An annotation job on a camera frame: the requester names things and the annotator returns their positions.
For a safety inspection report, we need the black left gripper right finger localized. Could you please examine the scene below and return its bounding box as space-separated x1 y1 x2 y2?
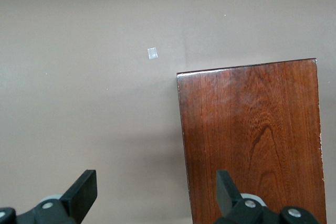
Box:
212 170 320 224

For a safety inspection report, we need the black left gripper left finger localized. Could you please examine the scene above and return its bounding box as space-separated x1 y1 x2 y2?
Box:
0 170 98 224

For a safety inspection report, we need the dark brown wooden cabinet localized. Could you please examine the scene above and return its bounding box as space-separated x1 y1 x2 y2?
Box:
176 58 328 224

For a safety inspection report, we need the brown table cover mat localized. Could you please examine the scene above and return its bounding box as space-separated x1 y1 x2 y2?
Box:
0 0 336 224

